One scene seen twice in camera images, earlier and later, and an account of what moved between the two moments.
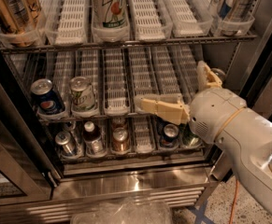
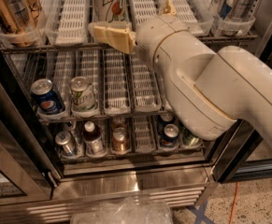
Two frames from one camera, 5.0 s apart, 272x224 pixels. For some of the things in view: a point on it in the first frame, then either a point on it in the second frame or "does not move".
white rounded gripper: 214,114 to 152,36
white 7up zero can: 109,7 does not move
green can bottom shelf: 188,137 does not move
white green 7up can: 82,94 does not move
